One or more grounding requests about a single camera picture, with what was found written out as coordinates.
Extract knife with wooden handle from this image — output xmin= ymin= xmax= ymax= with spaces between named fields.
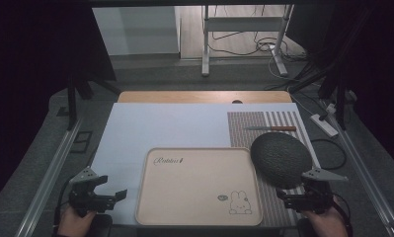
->
xmin=243 ymin=125 xmax=298 ymax=133

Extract person's right hand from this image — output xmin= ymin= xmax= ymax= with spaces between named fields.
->
xmin=302 ymin=197 xmax=351 ymax=237

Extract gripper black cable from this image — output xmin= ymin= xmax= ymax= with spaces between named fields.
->
xmin=331 ymin=192 xmax=355 ymax=237
xmin=52 ymin=177 xmax=75 ymax=237

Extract dark green round mat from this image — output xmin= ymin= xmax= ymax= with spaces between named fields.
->
xmin=250 ymin=131 xmax=314 ymax=191

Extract striped placemat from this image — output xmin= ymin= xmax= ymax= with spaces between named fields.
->
xmin=226 ymin=110 xmax=321 ymax=228

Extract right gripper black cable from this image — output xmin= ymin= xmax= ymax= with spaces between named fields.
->
xmin=331 ymin=192 xmax=355 ymax=237

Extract white metal stand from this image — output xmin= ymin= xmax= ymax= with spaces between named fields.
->
xmin=200 ymin=4 xmax=295 ymax=78

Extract white table cover sheet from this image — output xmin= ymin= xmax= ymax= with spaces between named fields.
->
xmin=90 ymin=102 xmax=321 ymax=229

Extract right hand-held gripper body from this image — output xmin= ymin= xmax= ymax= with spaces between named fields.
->
xmin=282 ymin=167 xmax=350 ymax=215

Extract white power strip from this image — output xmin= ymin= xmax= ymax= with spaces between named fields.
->
xmin=309 ymin=113 xmax=340 ymax=138

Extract person's left hand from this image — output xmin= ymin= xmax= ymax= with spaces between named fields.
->
xmin=56 ymin=205 xmax=98 ymax=237

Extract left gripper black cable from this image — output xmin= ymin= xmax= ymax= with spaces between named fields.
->
xmin=52 ymin=177 xmax=75 ymax=237

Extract aluminium rail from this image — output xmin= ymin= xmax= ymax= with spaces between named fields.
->
xmin=14 ymin=118 xmax=84 ymax=237
xmin=317 ymin=98 xmax=394 ymax=237

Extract tangle of floor cables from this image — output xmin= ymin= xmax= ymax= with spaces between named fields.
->
xmin=206 ymin=4 xmax=321 ymax=92

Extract wooden table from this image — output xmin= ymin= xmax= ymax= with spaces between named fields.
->
xmin=117 ymin=90 xmax=293 ymax=105

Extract white board panel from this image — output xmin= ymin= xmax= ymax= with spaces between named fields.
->
xmin=92 ymin=6 xmax=182 ymax=57

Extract black looped cable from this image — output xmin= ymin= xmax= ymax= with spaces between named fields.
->
xmin=310 ymin=137 xmax=348 ymax=172

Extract black metal stand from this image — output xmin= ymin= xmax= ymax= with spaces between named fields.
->
xmin=287 ymin=6 xmax=376 ymax=131
xmin=65 ymin=70 xmax=121 ymax=131

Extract beige tray with rabbit print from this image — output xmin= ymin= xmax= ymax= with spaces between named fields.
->
xmin=134 ymin=146 xmax=265 ymax=227

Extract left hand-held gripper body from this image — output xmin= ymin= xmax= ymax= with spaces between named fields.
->
xmin=68 ymin=166 xmax=118 ymax=218

